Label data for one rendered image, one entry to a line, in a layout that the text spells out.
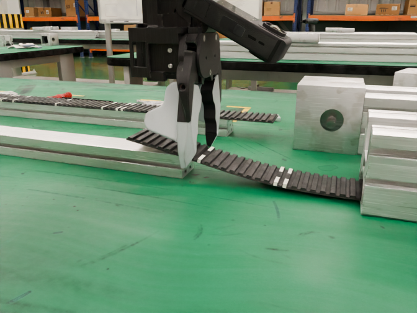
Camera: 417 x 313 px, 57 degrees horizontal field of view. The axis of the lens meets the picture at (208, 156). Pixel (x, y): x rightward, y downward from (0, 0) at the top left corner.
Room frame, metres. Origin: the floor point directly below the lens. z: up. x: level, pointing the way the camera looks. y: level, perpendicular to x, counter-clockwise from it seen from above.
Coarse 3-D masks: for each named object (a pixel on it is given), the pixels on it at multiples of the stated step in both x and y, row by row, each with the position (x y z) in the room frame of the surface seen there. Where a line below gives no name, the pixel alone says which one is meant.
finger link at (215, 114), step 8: (216, 80) 0.47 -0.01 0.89; (200, 88) 0.46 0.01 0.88; (208, 88) 0.46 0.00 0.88; (216, 88) 0.47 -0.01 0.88; (208, 96) 0.46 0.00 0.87; (216, 96) 0.47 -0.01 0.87; (208, 104) 0.47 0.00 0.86; (216, 104) 0.47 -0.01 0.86; (200, 112) 0.49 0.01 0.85; (208, 112) 0.47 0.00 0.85; (216, 112) 0.47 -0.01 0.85; (200, 120) 0.49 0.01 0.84; (208, 120) 0.47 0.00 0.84; (216, 120) 0.47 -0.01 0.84; (208, 128) 0.48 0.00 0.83; (216, 128) 0.47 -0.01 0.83; (208, 136) 0.48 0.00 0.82; (216, 136) 0.48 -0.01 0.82; (208, 144) 0.48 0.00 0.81
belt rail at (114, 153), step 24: (0, 144) 0.53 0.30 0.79; (24, 144) 0.50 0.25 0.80; (48, 144) 0.49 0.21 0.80; (72, 144) 0.48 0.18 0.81; (96, 144) 0.47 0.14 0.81; (120, 144) 0.47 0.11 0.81; (120, 168) 0.46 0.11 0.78; (144, 168) 0.44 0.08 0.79; (168, 168) 0.43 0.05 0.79; (192, 168) 0.46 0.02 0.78
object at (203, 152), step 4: (204, 144) 0.47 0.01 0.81; (200, 148) 0.45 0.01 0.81; (204, 148) 0.45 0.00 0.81; (208, 148) 0.45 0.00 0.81; (212, 148) 0.46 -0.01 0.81; (200, 152) 0.44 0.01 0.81; (204, 152) 0.44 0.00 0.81; (208, 152) 0.44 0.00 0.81; (212, 152) 0.45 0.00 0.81; (196, 156) 0.43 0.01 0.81; (200, 156) 0.42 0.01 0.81; (204, 156) 0.43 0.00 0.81; (208, 156) 0.44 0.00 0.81; (192, 160) 0.42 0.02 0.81; (196, 160) 0.42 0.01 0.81; (200, 160) 0.42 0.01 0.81; (204, 160) 0.42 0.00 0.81
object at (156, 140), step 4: (152, 136) 0.46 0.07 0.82; (156, 136) 0.46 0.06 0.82; (160, 136) 0.47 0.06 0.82; (148, 140) 0.44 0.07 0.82; (152, 140) 0.45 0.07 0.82; (156, 140) 0.45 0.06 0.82; (160, 140) 0.45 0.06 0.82; (164, 140) 0.46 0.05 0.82; (144, 144) 0.44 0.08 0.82; (148, 144) 0.44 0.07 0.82; (152, 144) 0.44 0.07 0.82; (156, 144) 0.44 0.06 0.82; (160, 144) 0.45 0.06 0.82
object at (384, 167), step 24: (384, 120) 0.40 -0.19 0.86; (408, 120) 0.39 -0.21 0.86; (384, 144) 0.33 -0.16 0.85; (408, 144) 0.33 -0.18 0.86; (360, 168) 0.43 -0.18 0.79; (384, 168) 0.33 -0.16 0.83; (408, 168) 0.32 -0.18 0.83; (384, 192) 0.33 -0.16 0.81; (408, 192) 0.32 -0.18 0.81; (384, 216) 0.33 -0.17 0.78; (408, 216) 0.32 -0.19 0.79
